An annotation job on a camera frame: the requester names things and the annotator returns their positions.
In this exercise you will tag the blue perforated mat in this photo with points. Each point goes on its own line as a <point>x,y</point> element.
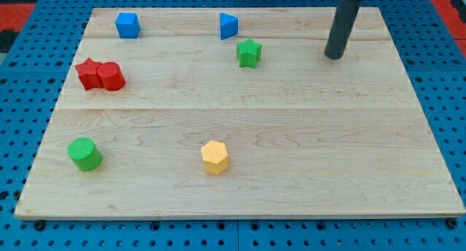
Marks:
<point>35,69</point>

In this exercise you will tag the green star block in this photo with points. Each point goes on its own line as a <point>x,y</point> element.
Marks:
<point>248,53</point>

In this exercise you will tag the red star block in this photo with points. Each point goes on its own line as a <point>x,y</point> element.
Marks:
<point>88,74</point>

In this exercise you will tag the blue cube block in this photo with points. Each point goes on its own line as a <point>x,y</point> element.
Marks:
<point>127,25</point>

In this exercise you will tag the yellow hexagon block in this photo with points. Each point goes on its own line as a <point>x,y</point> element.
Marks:
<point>215,157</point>

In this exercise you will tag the red cylinder block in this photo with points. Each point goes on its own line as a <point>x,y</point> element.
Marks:
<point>111,76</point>

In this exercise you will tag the green cylinder block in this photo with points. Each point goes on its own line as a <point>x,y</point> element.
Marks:
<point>84,154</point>

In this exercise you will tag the blue triangle block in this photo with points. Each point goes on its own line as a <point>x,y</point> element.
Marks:
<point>229,26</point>

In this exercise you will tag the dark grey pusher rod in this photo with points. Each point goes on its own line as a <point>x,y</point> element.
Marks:
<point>343,21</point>

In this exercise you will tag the wooden board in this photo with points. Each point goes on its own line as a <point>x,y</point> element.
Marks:
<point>307,137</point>

